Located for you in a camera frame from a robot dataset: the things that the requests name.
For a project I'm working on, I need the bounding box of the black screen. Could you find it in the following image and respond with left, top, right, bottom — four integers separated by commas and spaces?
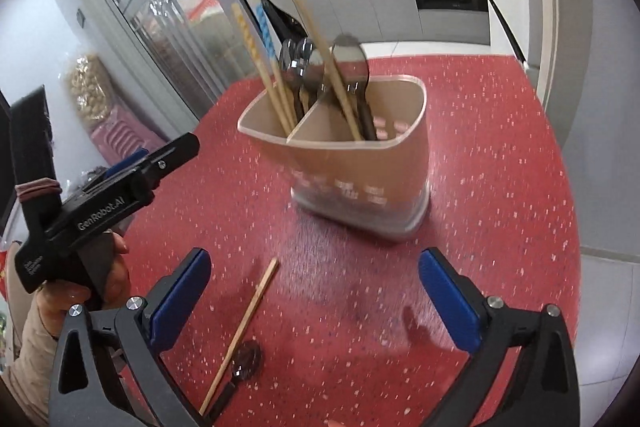
0, 89, 16, 238

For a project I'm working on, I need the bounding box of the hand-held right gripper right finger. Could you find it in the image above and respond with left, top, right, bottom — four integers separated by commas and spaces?
417, 248, 583, 427

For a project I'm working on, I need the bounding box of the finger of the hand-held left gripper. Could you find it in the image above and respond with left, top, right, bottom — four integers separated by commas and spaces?
75, 148, 151, 190
107, 132, 201, 208

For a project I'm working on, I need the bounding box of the person's left forearm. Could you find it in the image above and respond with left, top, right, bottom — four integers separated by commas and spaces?
0, 302, 63, 410

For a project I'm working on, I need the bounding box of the pink elastic band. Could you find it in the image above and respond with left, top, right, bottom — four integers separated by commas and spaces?
15, 178, 63, 202

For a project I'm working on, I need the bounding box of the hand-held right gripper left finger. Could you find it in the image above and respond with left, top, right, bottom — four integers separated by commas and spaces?
47, 248, 213, 427

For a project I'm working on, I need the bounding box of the large pink plastic stool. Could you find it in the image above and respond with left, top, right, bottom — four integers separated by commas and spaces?
90, 104, 166, 172

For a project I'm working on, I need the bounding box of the beige plastic utensil holder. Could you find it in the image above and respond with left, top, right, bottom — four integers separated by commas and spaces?
236, 76, 432, 244

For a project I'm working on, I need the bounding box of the yellow patterned wooden chopstick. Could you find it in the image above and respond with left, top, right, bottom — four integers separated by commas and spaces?
231, 3, 296, 135

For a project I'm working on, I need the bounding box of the clear bag of peanuts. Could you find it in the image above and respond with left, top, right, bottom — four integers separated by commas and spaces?
62, 52, 118, 132

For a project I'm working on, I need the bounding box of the black appliance door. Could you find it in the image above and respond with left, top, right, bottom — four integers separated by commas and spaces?
260, 0, 306, 45

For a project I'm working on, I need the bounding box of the metal spoon black handle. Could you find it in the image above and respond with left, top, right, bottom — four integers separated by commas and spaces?
295, 39, 316, 108
331, 34, 378, 142
202, 340, 263, 427
279, 38, 301, 118

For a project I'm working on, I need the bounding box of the plain wooden chopstick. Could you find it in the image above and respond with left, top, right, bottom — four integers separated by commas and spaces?
198, 257, 280, 415
292, 0, 366, 142

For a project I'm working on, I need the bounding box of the person's left hand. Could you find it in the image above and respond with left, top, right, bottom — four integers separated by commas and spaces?
37, 229, 131, 338

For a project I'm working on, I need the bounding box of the blue flower patterned chopstick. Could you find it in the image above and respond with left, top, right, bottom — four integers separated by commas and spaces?
255, 0, 301, 128

